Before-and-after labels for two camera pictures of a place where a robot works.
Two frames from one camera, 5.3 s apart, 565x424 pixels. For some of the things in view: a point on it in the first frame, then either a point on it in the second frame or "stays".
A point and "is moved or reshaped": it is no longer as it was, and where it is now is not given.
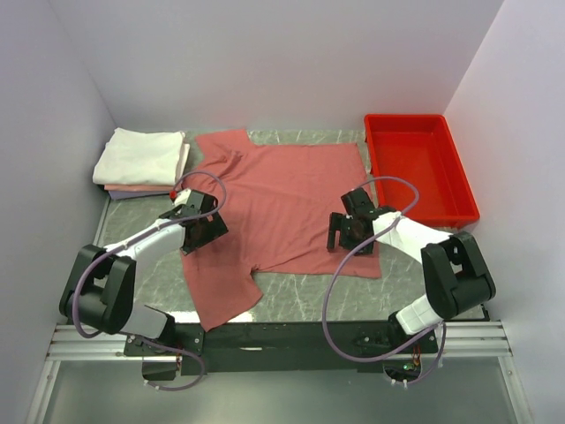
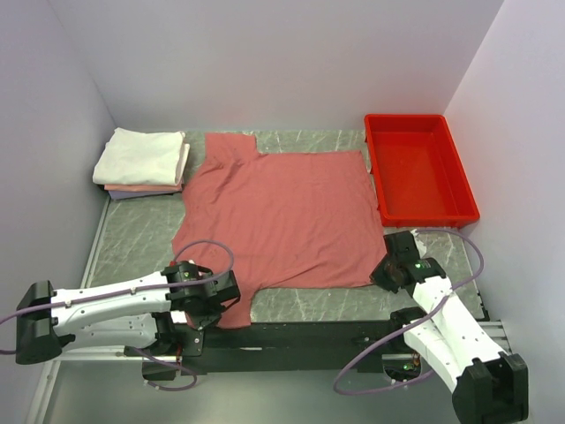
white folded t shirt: (147, 158) stays
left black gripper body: (212, 230) to (205, 316)
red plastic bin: (423, 149) stays
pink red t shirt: (275, 199) is moved or reshaped
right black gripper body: (349, 238) to (383, 273)
